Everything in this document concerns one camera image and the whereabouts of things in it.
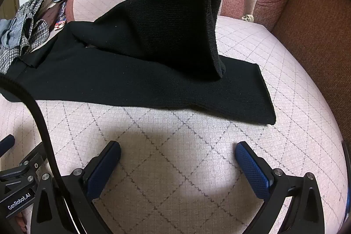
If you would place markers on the small beige cloth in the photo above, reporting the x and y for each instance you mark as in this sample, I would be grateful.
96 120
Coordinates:
248 18

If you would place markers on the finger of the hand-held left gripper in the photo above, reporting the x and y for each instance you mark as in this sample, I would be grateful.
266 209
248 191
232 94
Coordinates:
30 160
6 145

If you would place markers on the blue-grey garment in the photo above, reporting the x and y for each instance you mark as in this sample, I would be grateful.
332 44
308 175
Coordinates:
11 31

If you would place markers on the black pants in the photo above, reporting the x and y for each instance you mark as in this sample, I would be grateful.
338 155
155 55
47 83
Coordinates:
137 80

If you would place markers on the colourful packet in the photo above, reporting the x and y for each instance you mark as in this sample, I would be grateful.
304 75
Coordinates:
59 23

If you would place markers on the wooden door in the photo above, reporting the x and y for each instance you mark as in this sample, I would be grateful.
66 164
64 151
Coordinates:
12 1

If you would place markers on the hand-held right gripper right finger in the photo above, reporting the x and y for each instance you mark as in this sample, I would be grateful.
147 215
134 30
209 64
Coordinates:
251 168

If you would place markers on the plaid garment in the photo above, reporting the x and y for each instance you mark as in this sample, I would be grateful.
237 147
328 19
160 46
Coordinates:
35 28

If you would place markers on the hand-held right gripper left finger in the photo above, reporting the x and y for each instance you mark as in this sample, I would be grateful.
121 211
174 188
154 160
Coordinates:
105 168

